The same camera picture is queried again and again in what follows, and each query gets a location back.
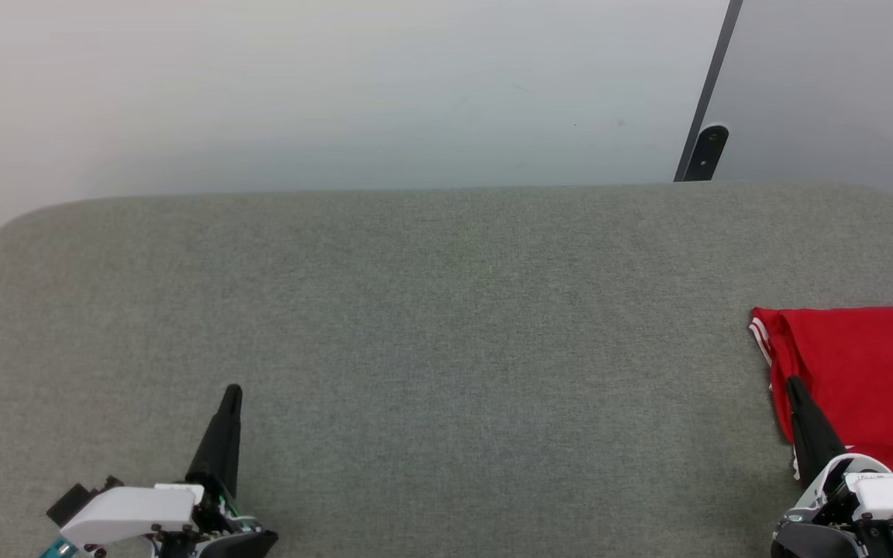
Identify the dark door frame strip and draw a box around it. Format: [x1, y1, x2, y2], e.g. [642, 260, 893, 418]
[672, 0, 745, 184]

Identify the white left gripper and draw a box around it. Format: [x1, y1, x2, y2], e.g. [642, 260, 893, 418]
[58, 384, 278, 558]

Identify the black wall bracket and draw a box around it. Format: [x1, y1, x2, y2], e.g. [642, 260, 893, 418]
[683, 123, 730, 183]

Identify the red and white basketball jersey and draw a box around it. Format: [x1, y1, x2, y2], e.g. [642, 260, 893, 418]
[749, 304, 893, 478]

